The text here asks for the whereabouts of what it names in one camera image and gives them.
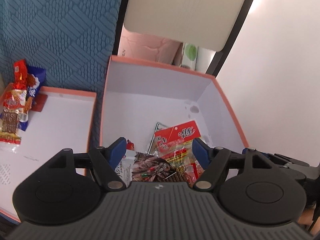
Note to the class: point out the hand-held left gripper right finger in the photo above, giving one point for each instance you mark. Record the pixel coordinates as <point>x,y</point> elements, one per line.
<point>201,152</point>

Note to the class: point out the red white snack packet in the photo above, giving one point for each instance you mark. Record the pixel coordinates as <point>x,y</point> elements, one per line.
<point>15,100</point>

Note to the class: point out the red header snack packet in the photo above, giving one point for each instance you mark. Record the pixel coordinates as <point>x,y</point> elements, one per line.
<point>180,131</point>

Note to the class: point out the pink cardboard box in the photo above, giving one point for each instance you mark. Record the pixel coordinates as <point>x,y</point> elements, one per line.
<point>150,97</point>

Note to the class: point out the blue quilted sofa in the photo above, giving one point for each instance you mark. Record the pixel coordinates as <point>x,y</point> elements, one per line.
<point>62,25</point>

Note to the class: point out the flat red packet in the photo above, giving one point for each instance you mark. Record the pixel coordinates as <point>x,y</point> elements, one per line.
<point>40,103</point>

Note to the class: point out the pink plastic bag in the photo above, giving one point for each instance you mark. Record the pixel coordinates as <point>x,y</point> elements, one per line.
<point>147,46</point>

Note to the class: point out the clear red label snack packet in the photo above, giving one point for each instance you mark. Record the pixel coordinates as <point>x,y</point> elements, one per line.
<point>191,171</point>

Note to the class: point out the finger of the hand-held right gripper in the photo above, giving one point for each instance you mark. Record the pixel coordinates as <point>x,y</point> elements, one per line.
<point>247,151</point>

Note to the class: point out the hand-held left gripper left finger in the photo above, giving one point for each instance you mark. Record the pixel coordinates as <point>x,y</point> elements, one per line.
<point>117,152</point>

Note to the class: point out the person's right forearm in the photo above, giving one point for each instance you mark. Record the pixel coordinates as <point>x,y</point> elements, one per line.
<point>308,220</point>

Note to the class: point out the green white carton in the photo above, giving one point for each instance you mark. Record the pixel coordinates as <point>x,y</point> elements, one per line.
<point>189,53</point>

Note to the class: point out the beige chair with black frame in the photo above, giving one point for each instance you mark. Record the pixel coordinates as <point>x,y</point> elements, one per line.
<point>182,2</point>

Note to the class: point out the green snack packet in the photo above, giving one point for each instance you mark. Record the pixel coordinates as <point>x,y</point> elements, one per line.
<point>158,127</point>

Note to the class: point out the small red candy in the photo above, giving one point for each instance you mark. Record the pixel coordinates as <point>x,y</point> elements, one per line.
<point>131,145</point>

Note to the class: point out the brown silver printed snack packet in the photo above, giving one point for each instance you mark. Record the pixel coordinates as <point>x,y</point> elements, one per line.
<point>150,167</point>

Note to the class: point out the pink cardboard box lid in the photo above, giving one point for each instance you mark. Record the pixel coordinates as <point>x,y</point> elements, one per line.
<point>57,135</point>

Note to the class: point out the red orange foil packet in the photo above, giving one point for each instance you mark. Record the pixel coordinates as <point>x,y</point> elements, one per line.
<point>20,72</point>

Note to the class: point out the blue snack packet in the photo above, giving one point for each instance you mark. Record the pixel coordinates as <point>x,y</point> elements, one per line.
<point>37,76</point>

